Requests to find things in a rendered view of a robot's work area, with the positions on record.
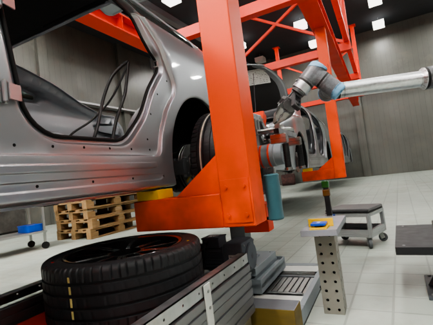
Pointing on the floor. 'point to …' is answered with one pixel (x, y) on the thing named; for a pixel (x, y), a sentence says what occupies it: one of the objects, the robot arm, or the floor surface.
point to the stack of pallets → (115, 204)
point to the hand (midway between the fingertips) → (275, 122)
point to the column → (330, 275)
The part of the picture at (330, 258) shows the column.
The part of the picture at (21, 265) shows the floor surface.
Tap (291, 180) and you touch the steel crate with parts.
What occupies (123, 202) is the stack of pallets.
